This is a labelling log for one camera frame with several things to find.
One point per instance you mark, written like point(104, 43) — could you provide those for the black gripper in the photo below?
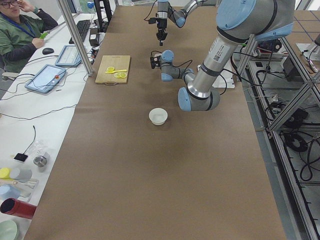
point(161, 25)

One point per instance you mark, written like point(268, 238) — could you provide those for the clear plastic egg box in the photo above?
point(157, 55)

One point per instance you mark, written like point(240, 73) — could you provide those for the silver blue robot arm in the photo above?
point(236, 20)
point(166, 11)

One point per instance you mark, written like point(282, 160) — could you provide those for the black power adapter box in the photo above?
point(94, 37)

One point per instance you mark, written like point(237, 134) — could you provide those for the yellow plastic knife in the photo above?
point(115, 71)

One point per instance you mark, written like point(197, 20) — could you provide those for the lemon slice rear stacked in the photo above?
point(123, 74)

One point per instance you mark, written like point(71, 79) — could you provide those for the bamboo cutting board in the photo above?
point(118, 62)

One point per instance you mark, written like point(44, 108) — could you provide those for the lemon slice single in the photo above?
point(110, 69)

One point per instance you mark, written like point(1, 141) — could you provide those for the black monitor stand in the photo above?
point(103, 13)

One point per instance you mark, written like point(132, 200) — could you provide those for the white bowl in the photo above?
point(158, 116)

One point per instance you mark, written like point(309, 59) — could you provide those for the black keyboard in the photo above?
point(83, 28)

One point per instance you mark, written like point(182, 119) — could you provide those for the far blue teach pendant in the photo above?
point(68, 57)

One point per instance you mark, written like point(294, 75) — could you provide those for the blue teach pendant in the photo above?
point(46, 79)
point(68, 57)

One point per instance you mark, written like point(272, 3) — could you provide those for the black computer mouse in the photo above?
point(47, 51)

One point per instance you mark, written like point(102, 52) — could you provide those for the near blue teach pendant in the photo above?
point(46, 79)

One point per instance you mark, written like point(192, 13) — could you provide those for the person in green jacket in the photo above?
point(21, 26)

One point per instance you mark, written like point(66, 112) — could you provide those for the steel cylinder cup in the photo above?
point(41, 160)

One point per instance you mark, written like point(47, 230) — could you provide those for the small black square device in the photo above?
point(21, 157)

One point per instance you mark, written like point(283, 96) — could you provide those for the grey cup lying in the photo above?
point(21, 175)

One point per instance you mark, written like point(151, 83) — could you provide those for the yellow cup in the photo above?
point(5, 173)

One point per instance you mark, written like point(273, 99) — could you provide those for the red cylinder tube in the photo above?
point(18, 208)

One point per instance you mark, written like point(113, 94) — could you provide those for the green bowl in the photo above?
point(8, 230)

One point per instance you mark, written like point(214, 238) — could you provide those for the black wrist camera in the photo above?
point(155, 62)
point(152, 20)

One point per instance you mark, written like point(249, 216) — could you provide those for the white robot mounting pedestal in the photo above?
point(225, 80)

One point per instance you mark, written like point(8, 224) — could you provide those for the aluminium frame post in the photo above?
point(70, 22)

